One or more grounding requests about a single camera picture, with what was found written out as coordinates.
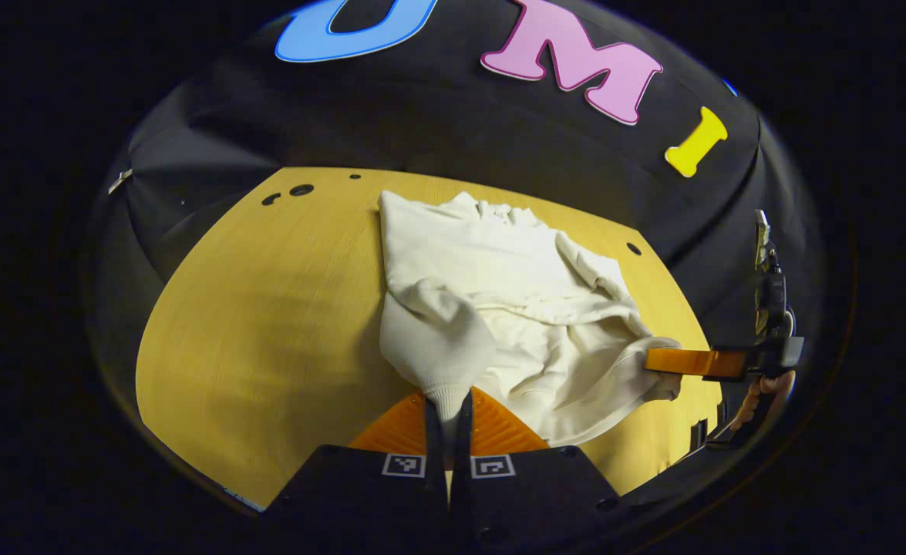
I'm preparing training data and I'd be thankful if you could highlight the black backdrop cloth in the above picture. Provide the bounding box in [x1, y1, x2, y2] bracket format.
[86, 0, 823, 363]

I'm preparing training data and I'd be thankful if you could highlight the white garment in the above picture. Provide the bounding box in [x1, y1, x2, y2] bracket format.
[378, 190, 683, 448]

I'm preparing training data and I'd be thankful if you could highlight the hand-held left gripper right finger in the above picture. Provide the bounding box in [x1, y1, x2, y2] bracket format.
[450, 388, 625, 554]

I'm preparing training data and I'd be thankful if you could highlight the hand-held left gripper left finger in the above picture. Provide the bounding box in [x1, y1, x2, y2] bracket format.
[268, 390, 450, 555]

